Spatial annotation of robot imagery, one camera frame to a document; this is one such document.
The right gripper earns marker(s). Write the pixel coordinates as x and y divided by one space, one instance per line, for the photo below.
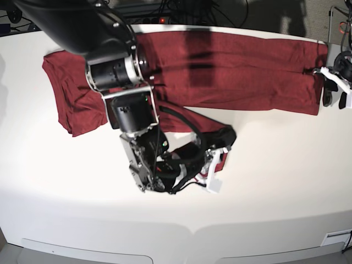
197 159

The black power strip red switch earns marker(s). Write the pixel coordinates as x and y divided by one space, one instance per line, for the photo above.
149 20

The white wall socket plate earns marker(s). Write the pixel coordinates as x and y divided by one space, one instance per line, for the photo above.
336 237

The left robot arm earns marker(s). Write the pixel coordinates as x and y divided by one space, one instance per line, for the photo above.
343 59

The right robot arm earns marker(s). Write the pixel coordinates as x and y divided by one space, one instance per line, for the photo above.
168 147

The white metal stand frame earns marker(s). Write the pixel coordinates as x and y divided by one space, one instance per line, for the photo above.
338 16

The dark red long-sleeve shirt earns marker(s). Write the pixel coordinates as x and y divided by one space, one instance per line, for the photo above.
201 69

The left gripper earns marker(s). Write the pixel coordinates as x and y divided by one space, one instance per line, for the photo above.
332 81

